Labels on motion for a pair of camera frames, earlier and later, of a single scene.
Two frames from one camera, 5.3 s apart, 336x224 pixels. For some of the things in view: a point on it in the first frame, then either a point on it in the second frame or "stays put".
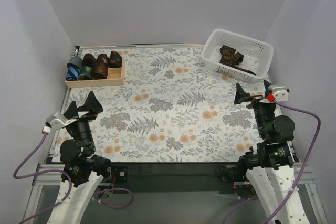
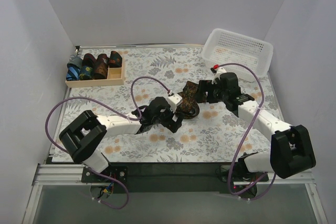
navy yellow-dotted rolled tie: x=86 y=72 stays put
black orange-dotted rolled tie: x=115 y=60 stays put
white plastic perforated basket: x=230 y=54 stays put
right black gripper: x=258 y=102 to x=203 y=92
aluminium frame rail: x=50 y=174 stays put
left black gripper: x=81 y=117 to x=175 y=120
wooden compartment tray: x=115 y=76 stays put
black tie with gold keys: x=230 y=58 to x=189 y=107
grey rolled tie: x=74 y=62 stays put
